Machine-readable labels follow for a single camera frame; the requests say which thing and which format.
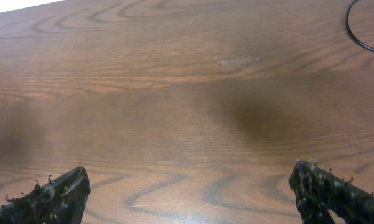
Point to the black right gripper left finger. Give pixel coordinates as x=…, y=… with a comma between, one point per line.
x=60, y=201

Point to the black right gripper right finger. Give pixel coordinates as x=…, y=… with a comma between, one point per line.
x=318, y=192

